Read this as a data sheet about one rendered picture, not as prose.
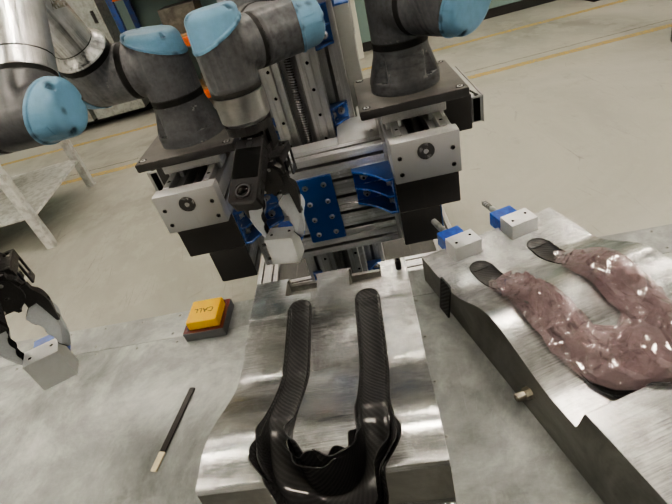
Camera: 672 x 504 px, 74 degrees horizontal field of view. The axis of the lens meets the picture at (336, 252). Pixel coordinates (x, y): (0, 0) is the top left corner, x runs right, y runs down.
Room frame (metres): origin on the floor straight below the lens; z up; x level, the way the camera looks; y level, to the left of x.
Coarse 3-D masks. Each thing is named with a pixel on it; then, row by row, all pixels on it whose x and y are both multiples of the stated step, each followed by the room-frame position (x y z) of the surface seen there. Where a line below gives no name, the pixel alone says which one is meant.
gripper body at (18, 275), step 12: (12, 252) 0.60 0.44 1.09; (0, 264) 0.57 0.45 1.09; (12, 264) 0.57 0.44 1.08; (24, 264) 0.60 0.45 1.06; (0, 276) 0.53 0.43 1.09; (12, 276) 0.54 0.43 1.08; (0, 288) 0.53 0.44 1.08; (12, 288) 0.53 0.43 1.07; (0, 300) 0.52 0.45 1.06; (12, 300) 0.53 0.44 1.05; (24, 300) 0.53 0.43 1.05
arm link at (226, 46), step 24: (192, 24) 0.65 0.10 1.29; (216, 24) 0.65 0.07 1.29; (240, 24) 0.67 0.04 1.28; (192, 48) 0.67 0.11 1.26; (216, 48) 0.65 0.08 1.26; (240, 48) 0.65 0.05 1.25; (264, 48) 0.67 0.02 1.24; (216, 72) 0.65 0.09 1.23; (240, 72) 0.65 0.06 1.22; (216, 96) 0.66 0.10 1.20; (240, 96) 0.65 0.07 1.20
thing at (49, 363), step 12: (48, 336) 0.57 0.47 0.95; (36, 348) 0.53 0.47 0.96; (48, 348) 0.53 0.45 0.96; (60, 348) 0.53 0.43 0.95; (24, 360) 0.51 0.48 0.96; (36, 360) 0.51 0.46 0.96; (48, 360) 0.51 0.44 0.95; (60, 360) 0.51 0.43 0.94; (72, 360) 0.53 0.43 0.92; (36, 372) 0.50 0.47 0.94; (48, 372) 0.50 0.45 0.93; (60, 372) 0.51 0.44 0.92; (72, 372) 0.51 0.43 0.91; (48, 384) 0.50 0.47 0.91
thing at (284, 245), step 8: (280, 224) 0.71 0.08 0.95; (288, 224) 0.70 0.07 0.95; (272, 232) 0.67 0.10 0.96; (280, 232) 0.66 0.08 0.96; (288, 232) 0.65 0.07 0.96; (304, 232) 0.70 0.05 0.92; (264, 240) 0.65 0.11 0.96; (272, 240) 0.64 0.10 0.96; (280, 240) 0.64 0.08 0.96; (288, 240) 0.63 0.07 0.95; (296, 240) 0.65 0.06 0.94; (272, 248) 0.65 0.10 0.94; (280, 248) 0.64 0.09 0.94; (288, 248) 0.64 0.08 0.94; (296, 248) 0.64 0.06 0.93; (272, 256) 0.65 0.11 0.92; (280, 256) 0.64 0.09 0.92; (288, 256) 0.64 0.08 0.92; (296, 256) 0.63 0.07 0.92
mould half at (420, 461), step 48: (336, 288) 0.56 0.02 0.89; (384, 288) 0.52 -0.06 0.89; (336, 336) 0.46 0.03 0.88; (240, 384) 0.42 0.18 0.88; (336, 384) 0.37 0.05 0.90; (432, 384) 0.32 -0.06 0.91; (240, 432) 0.31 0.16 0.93; (336, 432) 0.28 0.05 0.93; (432, 432) 0.25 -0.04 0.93; (240, 480) 0.26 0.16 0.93; (432, 480) 0.22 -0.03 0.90
